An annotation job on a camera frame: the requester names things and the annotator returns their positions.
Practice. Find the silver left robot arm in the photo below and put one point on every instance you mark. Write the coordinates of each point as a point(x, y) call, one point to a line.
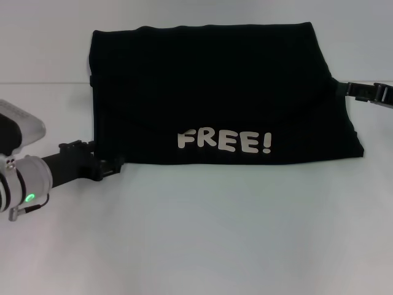
point(30, 181)

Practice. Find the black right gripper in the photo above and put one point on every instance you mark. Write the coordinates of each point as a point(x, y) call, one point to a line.
point(383, 95)

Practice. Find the black t-shirt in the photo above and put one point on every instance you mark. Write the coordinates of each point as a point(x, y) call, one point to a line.
point(215, 92)

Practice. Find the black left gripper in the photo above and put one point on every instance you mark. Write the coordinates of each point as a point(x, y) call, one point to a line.
point(67, 167)

